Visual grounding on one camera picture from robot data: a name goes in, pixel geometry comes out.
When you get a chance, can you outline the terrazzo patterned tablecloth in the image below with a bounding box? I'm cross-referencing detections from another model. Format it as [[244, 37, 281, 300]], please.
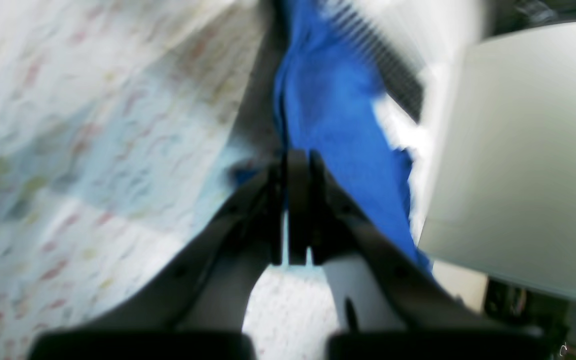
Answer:
[[0, 0, 444, 360]]

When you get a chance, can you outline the blue t-shirt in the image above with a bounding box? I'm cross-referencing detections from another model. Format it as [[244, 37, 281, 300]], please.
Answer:
[[233, 0, 434, 273]]

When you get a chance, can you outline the black keyboard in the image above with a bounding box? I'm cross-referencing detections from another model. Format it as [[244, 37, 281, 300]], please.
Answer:
[[323, 0, 425, 124]]

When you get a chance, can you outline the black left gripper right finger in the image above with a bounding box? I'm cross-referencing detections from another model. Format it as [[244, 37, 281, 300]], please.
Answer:
[[288, 150, 549, 360]]

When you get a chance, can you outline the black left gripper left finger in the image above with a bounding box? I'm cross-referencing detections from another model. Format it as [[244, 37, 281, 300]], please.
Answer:
[[29, 164, 286, 360]]

